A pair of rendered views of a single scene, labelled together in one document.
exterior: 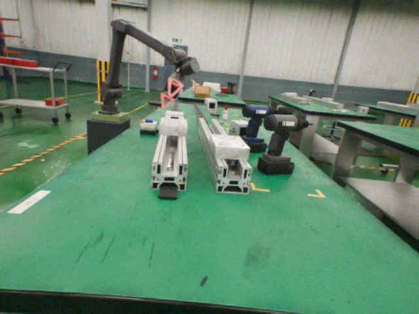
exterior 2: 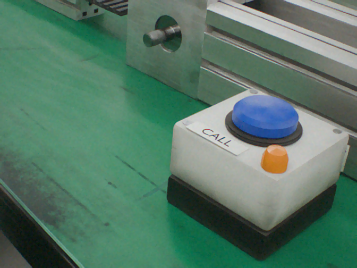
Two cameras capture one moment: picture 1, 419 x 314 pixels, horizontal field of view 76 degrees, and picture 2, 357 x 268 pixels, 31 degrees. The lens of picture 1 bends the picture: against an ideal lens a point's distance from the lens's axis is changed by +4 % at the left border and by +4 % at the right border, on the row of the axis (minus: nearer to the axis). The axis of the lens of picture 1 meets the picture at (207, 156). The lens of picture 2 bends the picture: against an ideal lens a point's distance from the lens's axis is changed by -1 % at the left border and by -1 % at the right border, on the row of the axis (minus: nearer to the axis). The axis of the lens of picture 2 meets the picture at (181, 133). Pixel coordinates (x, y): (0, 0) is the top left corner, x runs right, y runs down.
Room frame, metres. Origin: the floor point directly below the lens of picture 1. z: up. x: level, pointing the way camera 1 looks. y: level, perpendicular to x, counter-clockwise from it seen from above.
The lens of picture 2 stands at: (1.12, 0.59, 1.03)
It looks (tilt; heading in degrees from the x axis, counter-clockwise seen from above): 31 degrees down; 318
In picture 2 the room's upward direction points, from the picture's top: 6 degrees clockwise
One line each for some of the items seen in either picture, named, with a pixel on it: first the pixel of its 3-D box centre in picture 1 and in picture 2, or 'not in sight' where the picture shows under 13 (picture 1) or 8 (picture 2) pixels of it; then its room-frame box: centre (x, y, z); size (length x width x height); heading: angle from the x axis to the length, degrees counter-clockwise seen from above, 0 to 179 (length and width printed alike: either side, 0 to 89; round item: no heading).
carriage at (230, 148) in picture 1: (227, 150); not in sight; (0.86, -0.07, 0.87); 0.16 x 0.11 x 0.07; 8
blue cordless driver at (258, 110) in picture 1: (260, 128); not in sight; (1.23, -0.24, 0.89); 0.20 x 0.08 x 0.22; 111
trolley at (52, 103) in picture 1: (36, 89); not in sight; (4.66, 3.07, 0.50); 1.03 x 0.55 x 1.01; 96
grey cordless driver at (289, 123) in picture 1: (285, 144); not in sight; (0.97, -0.29, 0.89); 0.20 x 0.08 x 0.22; 111
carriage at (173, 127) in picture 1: (173, 129); not in sight; (1.09, 0.16, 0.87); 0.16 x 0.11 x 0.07; 8
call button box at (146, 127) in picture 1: (150, 127); (264, 160); (1.35, 0.31, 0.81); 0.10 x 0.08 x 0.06; 98
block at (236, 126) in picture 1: (238, 130); not in sight; (1.44, -0.16, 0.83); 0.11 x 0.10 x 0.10; 111
